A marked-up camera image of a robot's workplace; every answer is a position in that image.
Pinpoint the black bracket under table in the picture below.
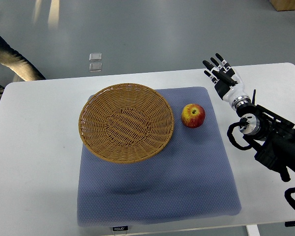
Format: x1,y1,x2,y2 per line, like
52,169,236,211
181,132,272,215
285,221,295,227

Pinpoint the wooden box corner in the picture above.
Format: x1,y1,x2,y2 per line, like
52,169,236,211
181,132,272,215
269,0,295,11

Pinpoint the grey flexible duct hose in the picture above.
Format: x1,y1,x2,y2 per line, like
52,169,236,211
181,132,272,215
0,29,46,102

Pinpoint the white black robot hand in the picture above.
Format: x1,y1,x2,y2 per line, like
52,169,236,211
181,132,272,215
203,53,251,111

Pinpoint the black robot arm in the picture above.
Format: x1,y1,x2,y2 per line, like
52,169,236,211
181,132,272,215
227,95,295,182

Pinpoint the red yellow apple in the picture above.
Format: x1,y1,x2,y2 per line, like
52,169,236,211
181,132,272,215
181,103,206,128

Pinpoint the floor socket plate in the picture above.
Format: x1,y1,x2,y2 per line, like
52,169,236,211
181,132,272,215
89,53,102,61
89,62,102,72

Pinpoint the brown wicker basket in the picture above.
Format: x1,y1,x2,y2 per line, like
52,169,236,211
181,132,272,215
78,83,175,164

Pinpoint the upper floor socket plate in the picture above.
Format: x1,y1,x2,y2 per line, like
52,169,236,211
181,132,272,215
89,53,102,61

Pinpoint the lower floor socket plate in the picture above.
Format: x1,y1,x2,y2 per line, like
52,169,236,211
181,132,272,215
89,62,102,72

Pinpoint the black table label tag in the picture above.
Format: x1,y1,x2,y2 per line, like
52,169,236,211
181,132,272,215
113,226,128,232

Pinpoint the white table leg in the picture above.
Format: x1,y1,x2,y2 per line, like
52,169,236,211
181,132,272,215
246,224,260,236

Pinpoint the blue textured cloth mat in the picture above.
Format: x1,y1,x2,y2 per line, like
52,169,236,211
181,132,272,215
77,87,241,227

